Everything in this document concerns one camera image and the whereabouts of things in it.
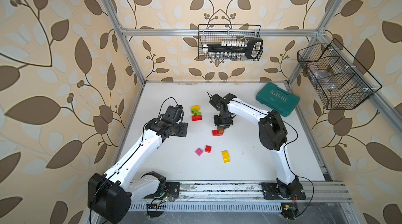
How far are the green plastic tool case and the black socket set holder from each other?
0.31 meters

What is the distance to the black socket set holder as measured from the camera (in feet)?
2.70

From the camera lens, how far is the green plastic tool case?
3.37 ft

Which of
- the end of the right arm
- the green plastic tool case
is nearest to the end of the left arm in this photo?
the end of the right arm
